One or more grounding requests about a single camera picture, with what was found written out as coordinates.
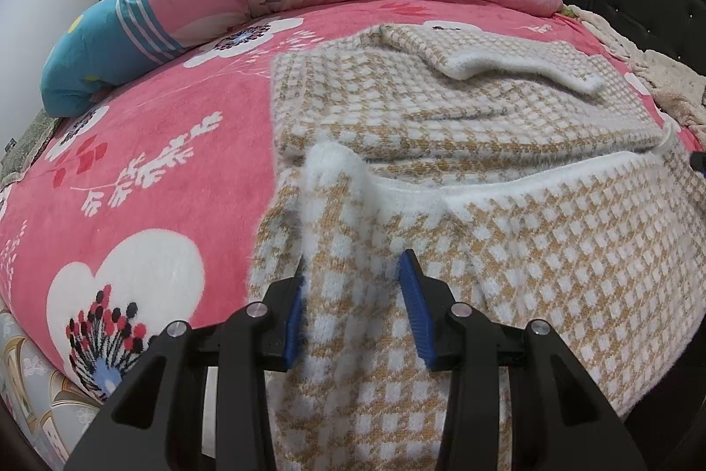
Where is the patterned mattress side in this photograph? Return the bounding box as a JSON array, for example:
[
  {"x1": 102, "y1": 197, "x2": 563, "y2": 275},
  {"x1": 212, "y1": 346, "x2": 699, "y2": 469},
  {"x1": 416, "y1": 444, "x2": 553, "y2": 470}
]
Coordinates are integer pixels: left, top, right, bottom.
[{"x1": 0, "y1": 307, "x2": 101, "y2": 470}]

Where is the grey cloth at bedside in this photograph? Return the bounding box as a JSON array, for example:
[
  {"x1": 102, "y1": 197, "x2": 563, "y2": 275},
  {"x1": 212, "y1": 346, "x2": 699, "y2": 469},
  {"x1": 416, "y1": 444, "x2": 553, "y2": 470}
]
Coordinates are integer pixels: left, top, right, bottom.
[{"x1": 1, "y1": 110, "x2": 61, "y2": 189}]

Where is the white fluffy blanket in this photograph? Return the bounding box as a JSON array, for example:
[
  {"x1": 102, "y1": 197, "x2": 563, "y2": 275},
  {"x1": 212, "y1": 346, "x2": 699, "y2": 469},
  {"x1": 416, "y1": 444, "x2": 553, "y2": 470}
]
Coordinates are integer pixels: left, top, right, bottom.
[{"x1": 563, "y1": 5, "x2": 705, "y2": 148}]

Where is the beige white checked sweater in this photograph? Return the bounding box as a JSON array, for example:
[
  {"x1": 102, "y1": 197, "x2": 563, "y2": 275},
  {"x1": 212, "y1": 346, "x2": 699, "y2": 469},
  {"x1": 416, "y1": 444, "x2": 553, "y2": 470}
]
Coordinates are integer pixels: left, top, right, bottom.
[{"x1": 250, "y1": 24, "x2": 705, "y2": 470}]

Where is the pink floral bed sheet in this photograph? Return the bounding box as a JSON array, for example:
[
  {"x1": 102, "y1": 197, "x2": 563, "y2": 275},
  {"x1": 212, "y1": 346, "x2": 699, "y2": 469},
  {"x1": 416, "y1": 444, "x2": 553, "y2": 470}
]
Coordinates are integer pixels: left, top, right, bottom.
[{"x1": 0, "y1": 0, "x2": 697, "y2": 403}]

